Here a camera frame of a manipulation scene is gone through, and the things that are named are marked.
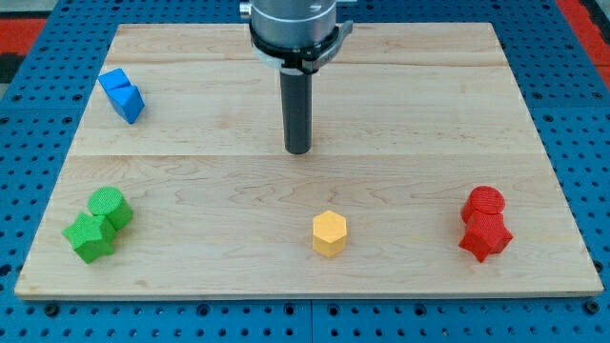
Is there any green star block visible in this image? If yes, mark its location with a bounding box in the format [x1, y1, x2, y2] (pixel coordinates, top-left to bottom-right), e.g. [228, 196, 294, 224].
[62, 212, 116, 264]

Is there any blue triangular block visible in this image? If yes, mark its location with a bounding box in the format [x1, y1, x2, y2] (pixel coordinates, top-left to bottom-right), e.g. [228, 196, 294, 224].
[107, 86, 145, 124]

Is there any green cylinder block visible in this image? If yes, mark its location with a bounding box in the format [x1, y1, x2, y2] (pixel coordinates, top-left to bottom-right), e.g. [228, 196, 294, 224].
[88, 186, 133, 231]

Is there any yellow hexagon block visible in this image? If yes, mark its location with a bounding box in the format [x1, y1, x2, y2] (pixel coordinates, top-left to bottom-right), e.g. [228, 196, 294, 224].
[313, 211, 348, 257]

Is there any blue cube block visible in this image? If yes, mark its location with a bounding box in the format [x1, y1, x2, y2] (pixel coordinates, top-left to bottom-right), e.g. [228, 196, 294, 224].
[98, 68, 131, 91]

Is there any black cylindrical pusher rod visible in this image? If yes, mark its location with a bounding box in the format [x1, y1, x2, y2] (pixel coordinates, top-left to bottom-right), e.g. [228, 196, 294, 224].
[280, 72, 312, 154]

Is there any light wooden board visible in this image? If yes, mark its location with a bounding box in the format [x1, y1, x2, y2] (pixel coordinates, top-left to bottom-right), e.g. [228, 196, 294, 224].
[15, 23, 603, 301]

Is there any red star block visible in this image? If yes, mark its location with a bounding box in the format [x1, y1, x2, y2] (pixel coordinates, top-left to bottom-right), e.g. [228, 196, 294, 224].
[458, 212, 513, 263]

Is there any red cylinder block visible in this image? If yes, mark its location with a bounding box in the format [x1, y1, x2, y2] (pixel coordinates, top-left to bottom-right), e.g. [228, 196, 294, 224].
[460, 186, 505, 223]

